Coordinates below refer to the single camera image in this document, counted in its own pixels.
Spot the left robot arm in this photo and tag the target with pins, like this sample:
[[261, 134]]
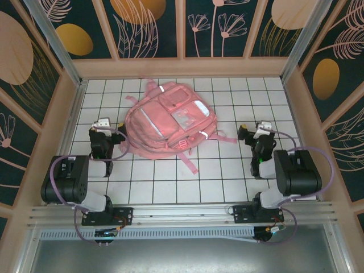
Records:
[[65, 182]]

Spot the aluminium frame post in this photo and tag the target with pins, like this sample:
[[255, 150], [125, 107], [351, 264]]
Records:
[[301, 39], [54, 42]]

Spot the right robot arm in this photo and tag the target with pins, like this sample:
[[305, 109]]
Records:
[[298, 176]]

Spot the aluminium side rail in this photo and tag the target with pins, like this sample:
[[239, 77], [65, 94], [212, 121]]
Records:
[[71, 122]]

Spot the small controller circuit board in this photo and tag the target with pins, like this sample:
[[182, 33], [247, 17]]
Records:
[[280, 229], [106, 233]]

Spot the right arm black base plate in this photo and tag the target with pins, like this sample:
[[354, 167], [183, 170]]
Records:
[[241, 213]]

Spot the pink school backpack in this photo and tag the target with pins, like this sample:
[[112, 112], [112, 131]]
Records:
[[159, 122]]

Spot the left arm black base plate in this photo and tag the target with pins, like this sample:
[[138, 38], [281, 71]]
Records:
[[125, 216]]

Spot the grey metal panel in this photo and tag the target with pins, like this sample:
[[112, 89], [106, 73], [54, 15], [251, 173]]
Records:
[[182, 258]]

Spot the aluminium mounting rail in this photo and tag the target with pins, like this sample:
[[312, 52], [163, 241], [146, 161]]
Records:
[[182, 211]]

